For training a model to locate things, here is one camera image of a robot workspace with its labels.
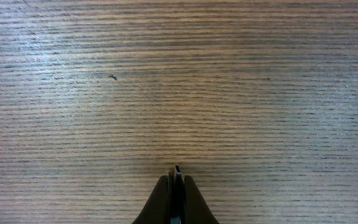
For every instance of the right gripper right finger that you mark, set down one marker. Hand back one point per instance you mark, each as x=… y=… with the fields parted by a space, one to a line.
x=196 y=210

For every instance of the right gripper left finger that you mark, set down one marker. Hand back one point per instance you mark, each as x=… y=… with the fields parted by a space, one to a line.
x=157 y=208

